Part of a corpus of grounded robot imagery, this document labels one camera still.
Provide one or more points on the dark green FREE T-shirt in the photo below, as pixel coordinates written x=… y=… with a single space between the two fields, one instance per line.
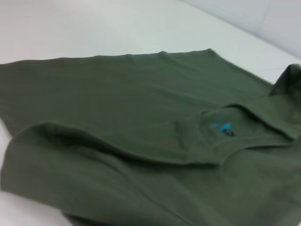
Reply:
x=141 y=129

